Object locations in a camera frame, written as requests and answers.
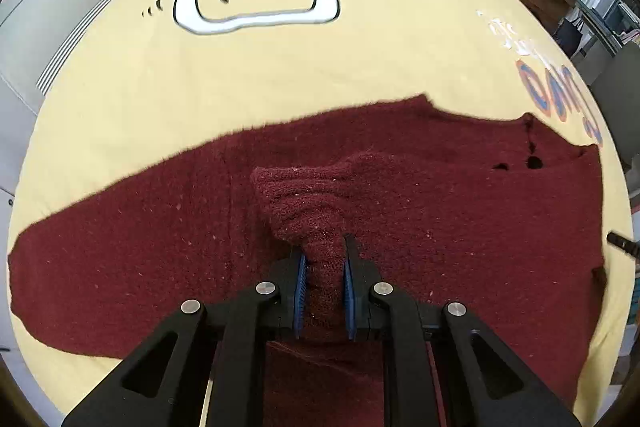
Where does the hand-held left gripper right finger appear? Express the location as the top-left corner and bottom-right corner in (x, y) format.
(342, 234), (583, 427)

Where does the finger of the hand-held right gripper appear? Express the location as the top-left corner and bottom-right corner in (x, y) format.
(606, 232), (640, 259)

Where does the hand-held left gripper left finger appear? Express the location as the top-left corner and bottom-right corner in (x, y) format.
(61, 252), (309, 427)

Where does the maroon knit sweater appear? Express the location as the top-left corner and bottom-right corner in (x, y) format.
(7, 94), (608, 427)

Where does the dark bag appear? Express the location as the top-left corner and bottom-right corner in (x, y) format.
(552, 18), (586, 58)

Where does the yellow cartoon printed bedsheet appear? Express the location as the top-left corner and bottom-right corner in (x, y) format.
(7, 0), (628, 427)

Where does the white wall vent grille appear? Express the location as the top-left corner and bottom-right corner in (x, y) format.
(36, 0), (121, 95)

